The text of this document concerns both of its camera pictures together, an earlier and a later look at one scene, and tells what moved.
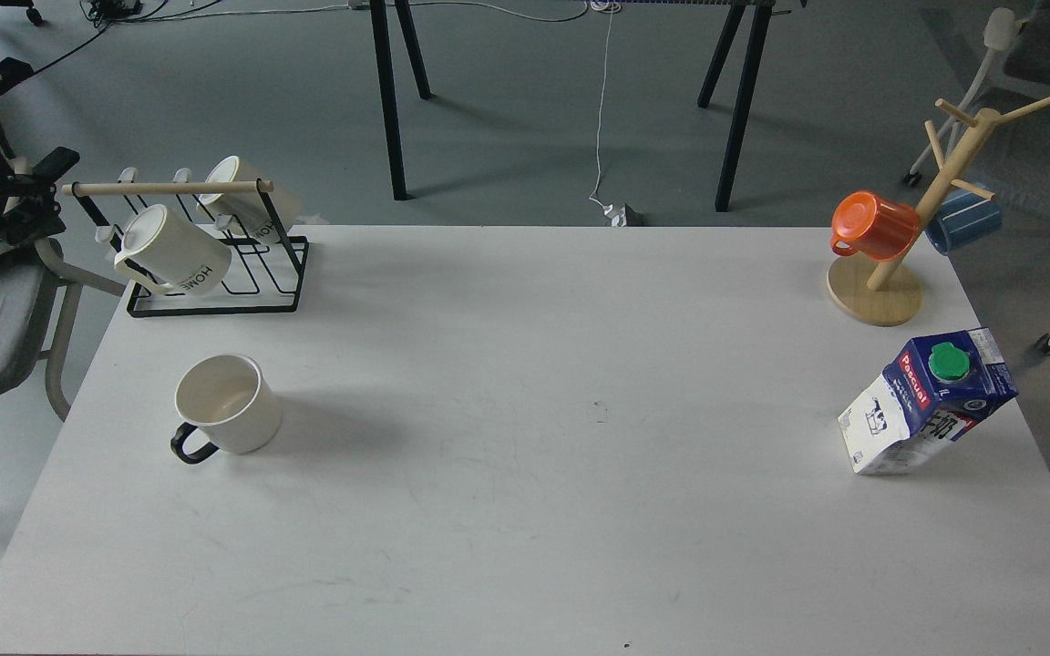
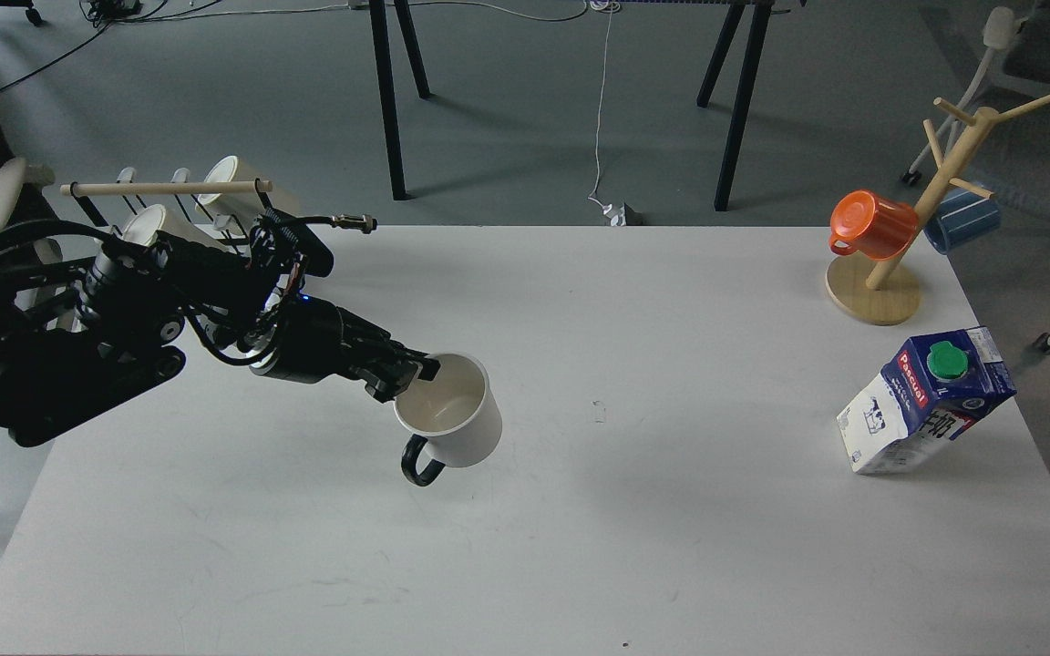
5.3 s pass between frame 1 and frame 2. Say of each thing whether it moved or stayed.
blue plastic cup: stayed
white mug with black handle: moved
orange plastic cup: stayed
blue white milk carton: stayed
